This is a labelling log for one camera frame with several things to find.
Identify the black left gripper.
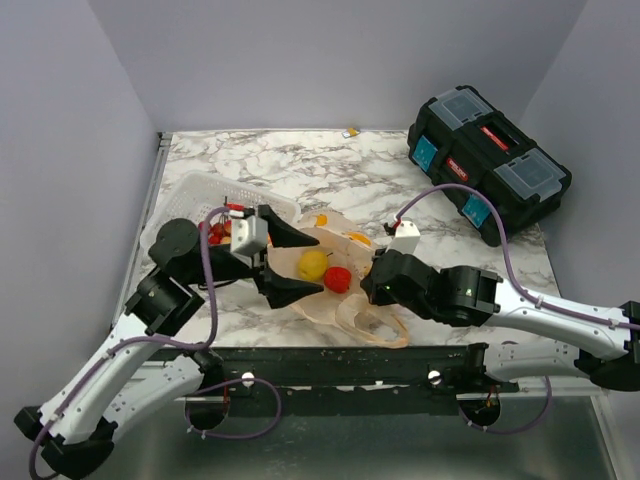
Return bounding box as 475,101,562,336
187,205,326,303

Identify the yellow fake fruit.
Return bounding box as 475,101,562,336
297,250,329,282

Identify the peach banana-print plastic bag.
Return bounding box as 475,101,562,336
267,210,409,349

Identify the red fake fruit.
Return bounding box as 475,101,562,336
323,266,352,294

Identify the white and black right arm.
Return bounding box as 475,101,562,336
360,249,639,392

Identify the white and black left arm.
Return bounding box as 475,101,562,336
14,205,322,479

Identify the red fake cherry bunch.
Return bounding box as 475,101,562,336
198,220,232,246

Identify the white perforated plastic basket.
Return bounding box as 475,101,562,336
140,171,302,291

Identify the yellow hex key set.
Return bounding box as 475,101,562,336
342,128,360,138

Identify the black toolbox with blue latches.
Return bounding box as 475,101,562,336
407,85,572,239

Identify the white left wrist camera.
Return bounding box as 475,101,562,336
230,216,268,267

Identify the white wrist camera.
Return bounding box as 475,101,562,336
384,220,421,255
230,216,268,267

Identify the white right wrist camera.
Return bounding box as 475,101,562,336
384,220,421,255

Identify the black mounting rail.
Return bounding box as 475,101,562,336
189,343,518,419

